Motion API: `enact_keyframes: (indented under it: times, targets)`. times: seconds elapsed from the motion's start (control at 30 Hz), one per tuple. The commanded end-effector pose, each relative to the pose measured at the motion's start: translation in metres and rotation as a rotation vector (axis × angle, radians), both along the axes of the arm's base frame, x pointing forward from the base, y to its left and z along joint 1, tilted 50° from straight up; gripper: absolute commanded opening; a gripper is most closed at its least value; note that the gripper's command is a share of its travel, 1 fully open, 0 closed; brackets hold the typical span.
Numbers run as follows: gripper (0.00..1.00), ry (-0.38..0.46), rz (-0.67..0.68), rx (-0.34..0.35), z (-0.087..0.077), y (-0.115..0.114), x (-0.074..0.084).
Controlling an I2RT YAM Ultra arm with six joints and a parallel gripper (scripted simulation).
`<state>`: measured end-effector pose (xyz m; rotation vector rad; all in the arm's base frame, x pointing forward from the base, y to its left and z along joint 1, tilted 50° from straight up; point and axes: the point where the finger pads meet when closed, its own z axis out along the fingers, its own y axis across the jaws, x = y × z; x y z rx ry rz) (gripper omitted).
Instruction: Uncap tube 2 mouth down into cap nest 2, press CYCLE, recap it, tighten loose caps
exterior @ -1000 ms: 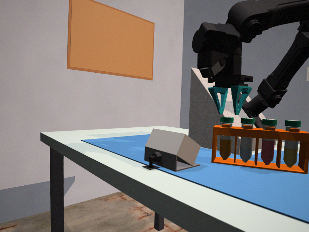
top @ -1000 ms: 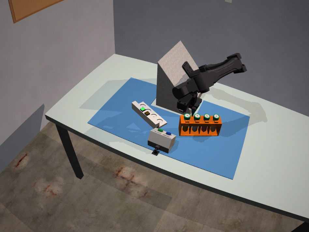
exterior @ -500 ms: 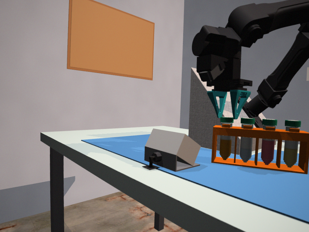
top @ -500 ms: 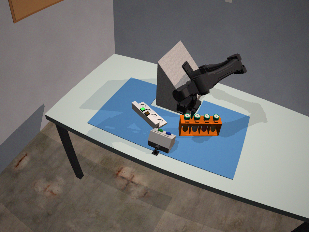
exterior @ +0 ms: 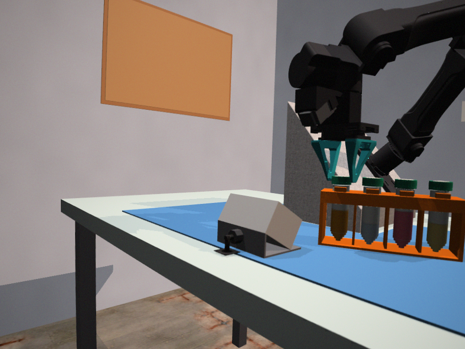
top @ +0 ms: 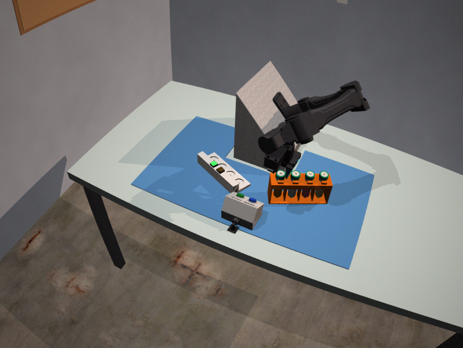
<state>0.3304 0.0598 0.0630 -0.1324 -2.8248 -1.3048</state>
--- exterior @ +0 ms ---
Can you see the blue bench mat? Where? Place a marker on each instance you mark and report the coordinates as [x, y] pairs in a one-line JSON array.
[[428, 290]]

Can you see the green screw cap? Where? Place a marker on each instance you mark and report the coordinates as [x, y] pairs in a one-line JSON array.
[[341, 180], [405, 183], [372, 182], [440, 185]]

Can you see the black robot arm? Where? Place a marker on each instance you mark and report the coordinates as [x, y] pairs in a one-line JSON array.
[[329, 78]]

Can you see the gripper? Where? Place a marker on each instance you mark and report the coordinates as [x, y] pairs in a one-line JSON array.
[[354, 136]]

